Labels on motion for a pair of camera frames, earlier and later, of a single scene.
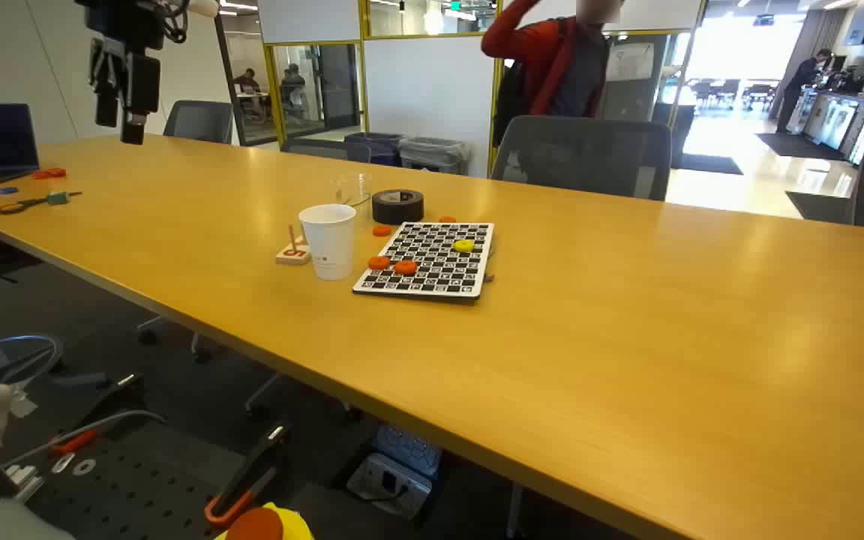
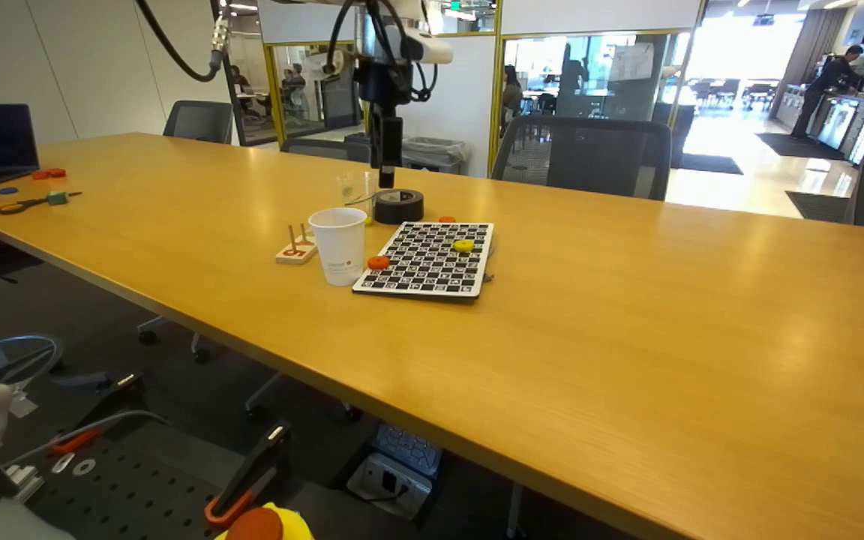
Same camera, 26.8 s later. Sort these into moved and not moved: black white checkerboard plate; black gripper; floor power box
Moved: black gripper
Not moved: floor power box; black white checkerboard plate
